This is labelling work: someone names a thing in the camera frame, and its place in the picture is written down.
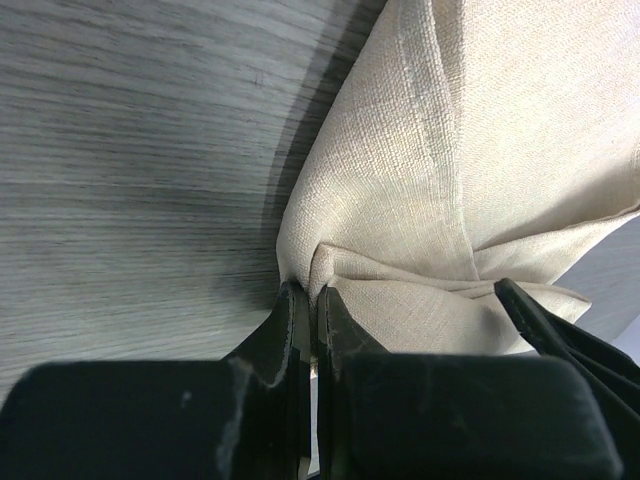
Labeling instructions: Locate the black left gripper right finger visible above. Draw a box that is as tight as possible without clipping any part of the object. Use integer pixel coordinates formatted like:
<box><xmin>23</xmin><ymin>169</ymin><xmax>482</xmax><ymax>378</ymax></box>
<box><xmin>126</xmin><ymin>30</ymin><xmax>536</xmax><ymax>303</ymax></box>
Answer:
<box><xmin>317</xmin><ymin>287</ymin><xmax>395</xmax><ymax>479</ymax></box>

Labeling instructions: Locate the beige cloth napkin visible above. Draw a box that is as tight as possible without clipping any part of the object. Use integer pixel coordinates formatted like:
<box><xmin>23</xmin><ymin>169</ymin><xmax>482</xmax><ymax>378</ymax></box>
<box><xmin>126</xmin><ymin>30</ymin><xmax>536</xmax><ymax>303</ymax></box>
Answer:
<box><xmin>276</xmin><ymin>1</ymin><xmax>639</xmax><ymax>355</ymax></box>

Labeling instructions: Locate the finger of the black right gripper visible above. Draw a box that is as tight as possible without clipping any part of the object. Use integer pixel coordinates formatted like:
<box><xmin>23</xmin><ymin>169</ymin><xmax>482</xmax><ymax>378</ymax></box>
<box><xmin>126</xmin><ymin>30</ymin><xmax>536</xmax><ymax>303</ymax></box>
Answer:
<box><xmin>494</xmin><ymin>278</ymin><xmax>639</xmax><ymax>415</ymax></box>

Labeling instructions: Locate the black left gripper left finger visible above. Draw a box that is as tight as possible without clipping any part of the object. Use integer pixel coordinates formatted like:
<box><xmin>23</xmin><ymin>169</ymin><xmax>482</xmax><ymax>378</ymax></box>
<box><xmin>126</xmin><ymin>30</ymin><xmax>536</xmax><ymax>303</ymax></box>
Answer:
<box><xmin>219</xmin><ymin>282</ymin><xmax>311</xmax><ymax>479</ymax></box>

